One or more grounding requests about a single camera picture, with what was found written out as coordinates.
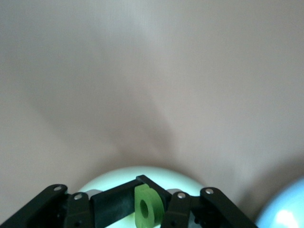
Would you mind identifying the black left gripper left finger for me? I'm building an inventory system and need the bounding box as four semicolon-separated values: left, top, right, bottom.
0;179;137;228

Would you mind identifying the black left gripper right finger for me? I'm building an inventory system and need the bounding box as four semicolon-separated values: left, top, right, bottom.
137;175;258;228

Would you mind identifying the green foam number nine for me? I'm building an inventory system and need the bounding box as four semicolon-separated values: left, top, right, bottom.
134;184;165;228

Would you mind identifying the light green round plate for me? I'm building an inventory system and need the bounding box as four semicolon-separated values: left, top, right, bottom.
77;165;207;228

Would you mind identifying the blue round plate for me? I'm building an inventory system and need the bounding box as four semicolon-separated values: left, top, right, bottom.
255;177;304;228

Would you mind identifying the brown table cover sheet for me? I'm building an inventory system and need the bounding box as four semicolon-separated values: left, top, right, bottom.
0;0;304;221

